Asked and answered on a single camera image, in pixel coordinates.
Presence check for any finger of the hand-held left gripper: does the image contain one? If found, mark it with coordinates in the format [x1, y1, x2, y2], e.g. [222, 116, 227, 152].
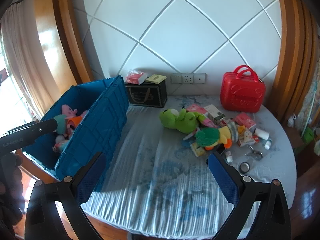
[5, 118, 58, 138]

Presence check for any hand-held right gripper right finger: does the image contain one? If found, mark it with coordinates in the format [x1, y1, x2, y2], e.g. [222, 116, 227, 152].
[207, 151, 292, 240]

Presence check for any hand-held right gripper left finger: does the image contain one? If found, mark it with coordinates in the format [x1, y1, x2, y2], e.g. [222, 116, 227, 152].
[24, 151, 108, 240]

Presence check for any teal round plush toy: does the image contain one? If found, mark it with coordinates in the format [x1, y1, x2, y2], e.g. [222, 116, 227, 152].
[53, 114, 67, 134]

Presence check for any blue plastic storage container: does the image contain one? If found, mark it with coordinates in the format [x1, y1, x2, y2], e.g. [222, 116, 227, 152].
[22, 75, 130, 193]

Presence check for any person's left hand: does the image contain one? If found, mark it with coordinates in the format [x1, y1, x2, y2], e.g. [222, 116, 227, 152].
[0, 152, 25, 223]

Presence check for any yellow wipes packet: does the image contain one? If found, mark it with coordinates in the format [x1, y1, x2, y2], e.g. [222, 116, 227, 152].
[190, 141, 208, 157]

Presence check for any yellow duck plush green hat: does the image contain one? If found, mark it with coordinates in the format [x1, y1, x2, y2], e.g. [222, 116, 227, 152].
[195, 121, 240, 152]

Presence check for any white rabbit plush yellow hat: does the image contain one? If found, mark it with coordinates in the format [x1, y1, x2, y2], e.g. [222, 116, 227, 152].
[237, 125, 253, 143]

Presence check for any red white flat box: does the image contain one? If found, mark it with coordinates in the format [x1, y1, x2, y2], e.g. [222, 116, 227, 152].
[236, 135, 260, 147]

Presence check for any pink striped packet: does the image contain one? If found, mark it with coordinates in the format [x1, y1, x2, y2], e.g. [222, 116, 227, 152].
[199, 116, 218, 129]

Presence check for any large white plastic bottle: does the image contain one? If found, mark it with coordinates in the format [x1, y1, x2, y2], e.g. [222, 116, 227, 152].
[254, 128, 270, 140]

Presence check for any light blue printed bedsheet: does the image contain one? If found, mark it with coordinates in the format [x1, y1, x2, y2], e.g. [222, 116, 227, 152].
[80, 95, 298, 239]

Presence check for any pink floral tissue pack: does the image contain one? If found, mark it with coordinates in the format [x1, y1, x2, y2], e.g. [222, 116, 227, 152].
[234, 113, 256, 130]

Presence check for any white green carton box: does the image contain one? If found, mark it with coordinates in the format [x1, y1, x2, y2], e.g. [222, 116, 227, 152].
[204, 104, 226, 125]

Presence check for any green frog plush toy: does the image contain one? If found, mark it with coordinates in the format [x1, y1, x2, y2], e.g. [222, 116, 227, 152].
[159, 108, 205, 134]

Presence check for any beige curtain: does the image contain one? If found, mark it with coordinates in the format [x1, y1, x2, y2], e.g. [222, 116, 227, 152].
[0, 0, 54, 120]

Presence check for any red plastic suitcase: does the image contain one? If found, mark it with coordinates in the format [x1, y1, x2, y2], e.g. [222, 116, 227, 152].
[220, 65, 266, 113]

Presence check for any small green toy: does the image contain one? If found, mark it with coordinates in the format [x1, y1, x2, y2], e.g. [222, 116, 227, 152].
[301, 127, 315, 145]

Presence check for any black box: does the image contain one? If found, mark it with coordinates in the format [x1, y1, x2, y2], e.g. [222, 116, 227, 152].
[125, 81, 167, 108]

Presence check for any red white tissue pack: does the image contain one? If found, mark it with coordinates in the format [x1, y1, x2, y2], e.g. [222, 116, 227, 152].
[125, 70, 147, 85]

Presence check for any floral fabric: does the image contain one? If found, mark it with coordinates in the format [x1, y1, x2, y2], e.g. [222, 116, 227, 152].
[297, 80, 320, 130]

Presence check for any yellow green wipes pack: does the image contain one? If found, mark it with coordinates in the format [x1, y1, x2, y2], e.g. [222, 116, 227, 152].
[145, 74, 167, 83]

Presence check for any wooden wall frame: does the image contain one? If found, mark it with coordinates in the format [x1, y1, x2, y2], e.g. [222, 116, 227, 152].
[271, 0, 320, 125]
[34, 0, 94, 85]

